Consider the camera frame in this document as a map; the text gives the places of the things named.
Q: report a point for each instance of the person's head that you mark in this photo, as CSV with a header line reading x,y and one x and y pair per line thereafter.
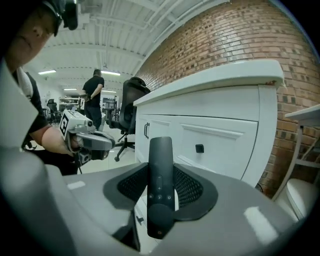
x,y
27,37

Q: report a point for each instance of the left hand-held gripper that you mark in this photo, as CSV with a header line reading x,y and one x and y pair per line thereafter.
x,y
96,142

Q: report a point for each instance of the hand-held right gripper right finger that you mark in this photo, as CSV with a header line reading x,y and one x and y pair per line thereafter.
x,y
232,212

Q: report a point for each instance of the white countertop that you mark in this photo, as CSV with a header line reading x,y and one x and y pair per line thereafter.
x,y
212,80

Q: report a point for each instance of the long ceiling light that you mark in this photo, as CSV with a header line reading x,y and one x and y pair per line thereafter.
x,y
110,73
47,72
70,89

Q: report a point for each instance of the white metal-frame table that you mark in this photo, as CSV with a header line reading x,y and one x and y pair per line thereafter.
x,y
305,115

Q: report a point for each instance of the person's left forearm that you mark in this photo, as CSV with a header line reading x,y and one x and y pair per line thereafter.
x,y
52,140

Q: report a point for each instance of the white sink cabinet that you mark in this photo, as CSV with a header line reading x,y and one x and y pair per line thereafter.
x,y
220,112

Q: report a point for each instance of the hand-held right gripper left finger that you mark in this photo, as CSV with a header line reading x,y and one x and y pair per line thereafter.
x,y
87,195

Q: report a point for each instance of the person's black shirt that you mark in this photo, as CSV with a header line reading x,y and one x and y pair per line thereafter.
x,y
35,105

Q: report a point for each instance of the black head-mounted camera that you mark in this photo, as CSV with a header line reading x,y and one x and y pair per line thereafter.
x,y
67,12

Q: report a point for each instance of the white drawer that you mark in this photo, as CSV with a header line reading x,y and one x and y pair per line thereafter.
x,y
225,147

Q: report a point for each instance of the person's left hand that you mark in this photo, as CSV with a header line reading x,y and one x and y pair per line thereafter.
x,y
75,142

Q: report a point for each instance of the black remote control item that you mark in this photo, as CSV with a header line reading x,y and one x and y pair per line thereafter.
x,y
160,162

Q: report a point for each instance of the black square drawer knob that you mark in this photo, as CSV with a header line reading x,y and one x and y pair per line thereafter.
x,y
199,148

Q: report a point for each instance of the black mesh office chair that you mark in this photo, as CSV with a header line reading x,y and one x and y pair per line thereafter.
x,y
130,107

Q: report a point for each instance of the background shelf rack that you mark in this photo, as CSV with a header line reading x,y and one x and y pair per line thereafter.
x,y
70,102

